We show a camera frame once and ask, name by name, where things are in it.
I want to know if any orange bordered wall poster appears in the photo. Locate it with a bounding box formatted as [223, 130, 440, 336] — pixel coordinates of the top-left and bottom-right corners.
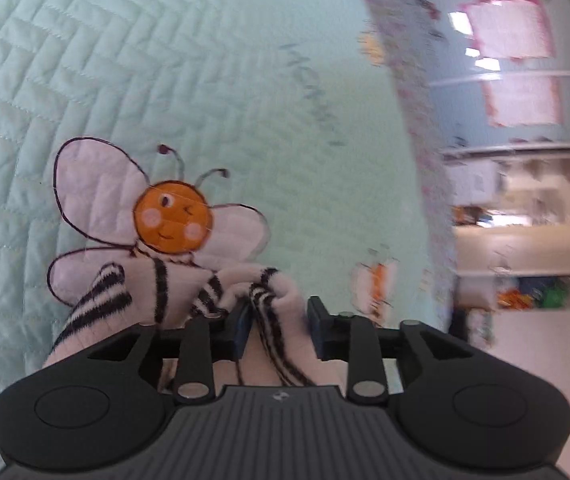
[482, 72, 564, 129]

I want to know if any white shelf unit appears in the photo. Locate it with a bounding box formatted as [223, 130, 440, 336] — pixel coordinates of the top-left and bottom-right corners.
[444, 154, 570, 312]

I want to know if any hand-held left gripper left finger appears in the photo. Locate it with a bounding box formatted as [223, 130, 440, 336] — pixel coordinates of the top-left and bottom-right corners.
[86, 305, 252, 406]

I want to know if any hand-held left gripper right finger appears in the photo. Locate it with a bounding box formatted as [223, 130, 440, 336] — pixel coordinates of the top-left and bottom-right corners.
[306, 296, 474, 404]

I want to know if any mint bee print bedspread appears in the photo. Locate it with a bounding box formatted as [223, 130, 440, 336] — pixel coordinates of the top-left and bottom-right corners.
[0, 0, 458, 480]

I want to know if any purple heart print bedsheet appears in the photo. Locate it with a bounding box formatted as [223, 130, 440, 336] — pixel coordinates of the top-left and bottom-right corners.
[349, 0, 460, 323]

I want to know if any cream black striped sweater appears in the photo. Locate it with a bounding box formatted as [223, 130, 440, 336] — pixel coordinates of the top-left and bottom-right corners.
[40, 257, 352, 392]

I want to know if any pink bordered wall poster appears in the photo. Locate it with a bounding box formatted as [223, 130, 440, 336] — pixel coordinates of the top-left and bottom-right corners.
[459, 0, 554, 62]

